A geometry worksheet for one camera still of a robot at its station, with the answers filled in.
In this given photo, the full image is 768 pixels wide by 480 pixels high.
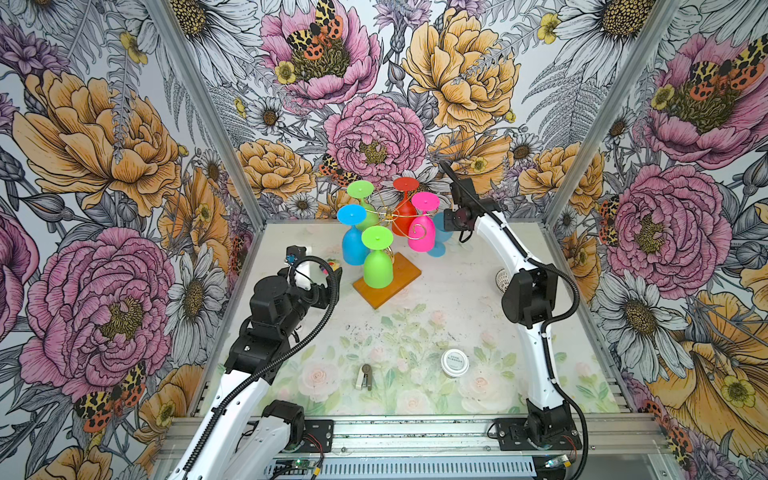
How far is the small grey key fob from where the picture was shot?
827mm

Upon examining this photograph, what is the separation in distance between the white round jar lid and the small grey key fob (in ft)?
0.67

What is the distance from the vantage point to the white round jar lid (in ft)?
2.61
